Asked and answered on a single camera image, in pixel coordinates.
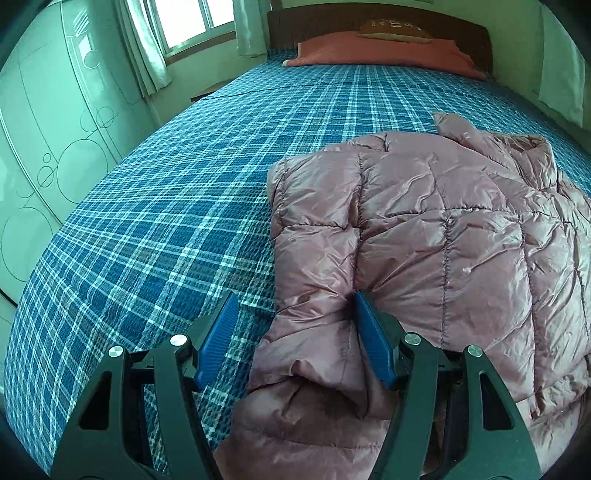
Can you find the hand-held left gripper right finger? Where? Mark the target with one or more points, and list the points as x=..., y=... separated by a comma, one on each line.
x=375, y=341

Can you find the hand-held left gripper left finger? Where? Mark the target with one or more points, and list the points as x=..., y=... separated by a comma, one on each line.
x=217, y=341

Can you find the pink quilted puffer jacket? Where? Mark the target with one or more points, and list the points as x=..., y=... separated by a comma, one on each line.
x=438, y=240

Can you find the bed with blue plaid sheet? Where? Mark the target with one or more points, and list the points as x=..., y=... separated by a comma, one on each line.
x=161, y=207

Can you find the wooden nightstand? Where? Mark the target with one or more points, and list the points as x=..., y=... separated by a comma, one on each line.
x=205, y=91

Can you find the white wardrobe with circle pattern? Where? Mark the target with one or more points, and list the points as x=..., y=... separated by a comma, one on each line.
x=55, y=115

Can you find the red pillow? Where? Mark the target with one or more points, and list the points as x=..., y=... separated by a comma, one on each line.
x=378, y=50

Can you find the pale green curtain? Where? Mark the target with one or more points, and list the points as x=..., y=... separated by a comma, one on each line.
x=249, y=27
x=143, y=50

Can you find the brown printed cushion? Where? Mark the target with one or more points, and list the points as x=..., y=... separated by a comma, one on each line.
x=392, y=30

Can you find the dark wooden headboard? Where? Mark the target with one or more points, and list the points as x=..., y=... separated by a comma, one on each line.
x=314, y=23

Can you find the window with white frame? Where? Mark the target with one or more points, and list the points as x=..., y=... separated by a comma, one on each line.
x=184, y=18

